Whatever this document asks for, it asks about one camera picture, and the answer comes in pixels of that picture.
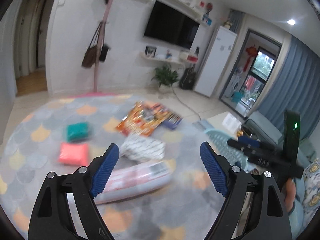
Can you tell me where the white refrigerator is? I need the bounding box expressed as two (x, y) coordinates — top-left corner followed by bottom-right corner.
(194, 26), (237, 98)

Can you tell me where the black wall television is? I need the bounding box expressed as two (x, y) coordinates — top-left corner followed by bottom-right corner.
(144, 0), (200, 49)

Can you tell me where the green potted plant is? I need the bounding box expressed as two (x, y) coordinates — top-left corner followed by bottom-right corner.
(152, 63), (179, 94)

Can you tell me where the red chinese knot decoration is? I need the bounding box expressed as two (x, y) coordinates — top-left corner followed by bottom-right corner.
(244, 46), (258, 72)

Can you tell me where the blue window curtain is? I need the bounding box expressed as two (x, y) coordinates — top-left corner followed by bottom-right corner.
(257, 37), (319, 139)

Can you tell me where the light blue laundry basket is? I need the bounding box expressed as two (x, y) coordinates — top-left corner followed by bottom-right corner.
(204, 129), (255, 172)

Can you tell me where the teal tissue pack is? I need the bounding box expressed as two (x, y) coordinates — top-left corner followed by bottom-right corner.
(66, 122), (89, 142)

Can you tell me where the butterfly picture frame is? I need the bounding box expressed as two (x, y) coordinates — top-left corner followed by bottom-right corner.
(145, 46), (157, 58)

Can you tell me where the white coffee table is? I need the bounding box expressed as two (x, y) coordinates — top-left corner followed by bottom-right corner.
(207, 112), (242, 137)

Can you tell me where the orange panda snack bag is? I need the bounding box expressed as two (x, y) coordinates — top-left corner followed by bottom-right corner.
(115, 101), (167, 137)

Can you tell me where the person's right hand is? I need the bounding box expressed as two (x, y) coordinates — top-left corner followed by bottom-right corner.
(283, 178), (296, 213)

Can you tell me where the pink white cylindrical can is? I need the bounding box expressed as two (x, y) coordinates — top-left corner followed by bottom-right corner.
(94, 161), (172, 204)

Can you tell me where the grey sofa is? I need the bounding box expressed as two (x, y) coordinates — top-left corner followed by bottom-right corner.
(245, 111), (283, 145)

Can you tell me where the pink tissue pack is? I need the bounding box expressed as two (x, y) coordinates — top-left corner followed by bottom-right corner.
(58, 142), (89, 167)

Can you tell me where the black floor cable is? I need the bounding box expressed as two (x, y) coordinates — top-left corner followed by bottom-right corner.
(171, 86), (202, 120)

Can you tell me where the pink coat rack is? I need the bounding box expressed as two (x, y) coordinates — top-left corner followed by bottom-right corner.
(93, 0), (113, 93)

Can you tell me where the white printed wrapper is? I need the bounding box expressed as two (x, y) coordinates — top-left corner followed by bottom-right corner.
(120, 134), (166, 163)

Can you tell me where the white curved wall shelf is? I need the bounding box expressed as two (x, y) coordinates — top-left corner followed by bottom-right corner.
(139, 51), (185, 66)

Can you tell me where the upper curved wall shelf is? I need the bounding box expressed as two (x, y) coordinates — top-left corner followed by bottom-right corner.
(172, 0), (213, 27)

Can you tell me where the blue small box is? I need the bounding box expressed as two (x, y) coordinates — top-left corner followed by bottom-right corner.
(161, 113), (183, 131)

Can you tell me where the black acoustic guitar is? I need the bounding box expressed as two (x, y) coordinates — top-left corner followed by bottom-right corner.
(179, 64), (196, 90)

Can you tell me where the blue plastic bucket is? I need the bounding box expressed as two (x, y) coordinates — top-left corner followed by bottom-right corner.
(232, 92), (243, 103)

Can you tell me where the brown hanging handbag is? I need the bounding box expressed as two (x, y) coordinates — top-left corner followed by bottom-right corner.
(81, 22), (102, 68)

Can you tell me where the black small hanging bag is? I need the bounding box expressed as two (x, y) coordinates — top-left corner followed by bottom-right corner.
(99, 43), (110, 62)

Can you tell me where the red snack packet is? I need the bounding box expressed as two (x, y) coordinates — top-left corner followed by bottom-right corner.
(151, 103), (172, 120)

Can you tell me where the washing machine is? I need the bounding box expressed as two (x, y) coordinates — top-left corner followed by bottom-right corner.
(226, 74), (241, 97)

